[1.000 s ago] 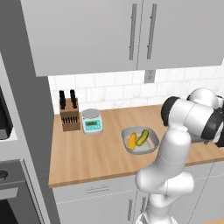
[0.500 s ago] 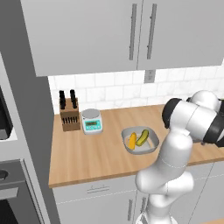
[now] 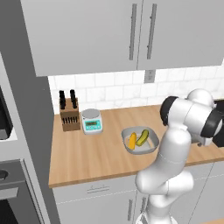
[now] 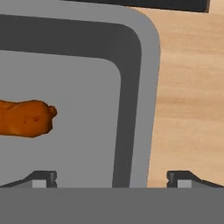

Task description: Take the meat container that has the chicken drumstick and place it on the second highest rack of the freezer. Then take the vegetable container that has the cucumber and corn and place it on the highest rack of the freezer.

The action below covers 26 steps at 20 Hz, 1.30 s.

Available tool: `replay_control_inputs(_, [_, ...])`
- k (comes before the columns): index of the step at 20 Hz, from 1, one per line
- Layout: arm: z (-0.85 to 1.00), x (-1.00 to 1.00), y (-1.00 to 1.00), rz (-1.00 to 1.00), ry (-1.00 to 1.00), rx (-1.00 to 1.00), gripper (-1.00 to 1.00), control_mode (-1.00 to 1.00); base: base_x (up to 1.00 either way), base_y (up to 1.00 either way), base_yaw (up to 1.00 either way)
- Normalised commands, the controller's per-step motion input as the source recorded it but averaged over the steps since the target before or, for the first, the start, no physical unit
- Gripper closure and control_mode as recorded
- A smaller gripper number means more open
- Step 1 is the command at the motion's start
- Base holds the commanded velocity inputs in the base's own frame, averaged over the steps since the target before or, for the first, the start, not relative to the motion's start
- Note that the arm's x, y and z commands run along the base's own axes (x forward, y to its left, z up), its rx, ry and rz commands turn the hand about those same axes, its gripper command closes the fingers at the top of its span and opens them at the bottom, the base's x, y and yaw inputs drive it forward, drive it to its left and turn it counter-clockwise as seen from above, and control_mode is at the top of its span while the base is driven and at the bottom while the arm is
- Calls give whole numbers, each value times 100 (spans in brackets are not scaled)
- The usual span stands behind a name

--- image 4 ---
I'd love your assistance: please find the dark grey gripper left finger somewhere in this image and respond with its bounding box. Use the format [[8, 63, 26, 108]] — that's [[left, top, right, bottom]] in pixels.
[[0, 170, 58, 189]]

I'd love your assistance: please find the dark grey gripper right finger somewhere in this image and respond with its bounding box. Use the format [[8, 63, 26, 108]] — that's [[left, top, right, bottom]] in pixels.
[[166, 170, 224, 189]]

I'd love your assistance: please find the grey meat container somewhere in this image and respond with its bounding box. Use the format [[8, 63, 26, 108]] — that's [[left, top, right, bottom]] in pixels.
[[0, 0, 162, 189]]

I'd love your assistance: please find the black appliance edge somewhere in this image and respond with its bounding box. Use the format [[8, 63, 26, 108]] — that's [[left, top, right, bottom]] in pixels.
[[62, 0, 211, 13]]

